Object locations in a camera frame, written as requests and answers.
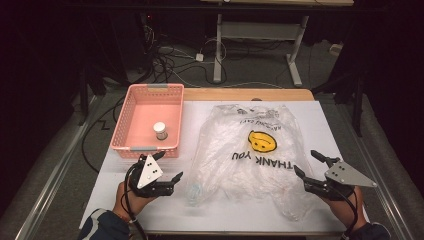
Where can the metal floor rail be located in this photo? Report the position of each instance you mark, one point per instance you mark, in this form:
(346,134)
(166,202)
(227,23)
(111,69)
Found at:
(56,173)
(376,180)

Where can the person's right hand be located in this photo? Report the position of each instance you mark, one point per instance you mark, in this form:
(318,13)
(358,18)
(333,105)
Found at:
(343,210)

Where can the small white-lidded jar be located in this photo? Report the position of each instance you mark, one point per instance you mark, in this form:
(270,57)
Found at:
(160,130)

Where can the white table mat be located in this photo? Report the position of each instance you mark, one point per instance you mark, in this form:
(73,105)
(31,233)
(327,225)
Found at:
(206,213)

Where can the white metal desk frame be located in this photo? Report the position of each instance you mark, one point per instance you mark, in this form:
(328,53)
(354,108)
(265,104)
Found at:
(260,30)

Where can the pink plastic basket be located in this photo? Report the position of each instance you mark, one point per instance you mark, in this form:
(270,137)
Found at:
(150,113)

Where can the clear smiley plastic bag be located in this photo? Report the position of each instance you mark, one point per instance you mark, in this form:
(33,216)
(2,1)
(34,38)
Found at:
(230,143)

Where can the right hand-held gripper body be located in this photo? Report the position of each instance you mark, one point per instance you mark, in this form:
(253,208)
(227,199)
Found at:
(346,175)

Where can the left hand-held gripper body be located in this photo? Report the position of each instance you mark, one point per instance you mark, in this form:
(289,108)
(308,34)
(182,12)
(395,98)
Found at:
(150,171)

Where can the small white box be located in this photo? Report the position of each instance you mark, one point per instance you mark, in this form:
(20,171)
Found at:
(335,49)

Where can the person's left hand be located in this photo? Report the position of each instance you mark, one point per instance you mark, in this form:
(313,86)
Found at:
(131,203)

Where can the small white power adapter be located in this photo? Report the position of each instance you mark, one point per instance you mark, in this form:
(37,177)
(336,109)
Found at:
(199,57)

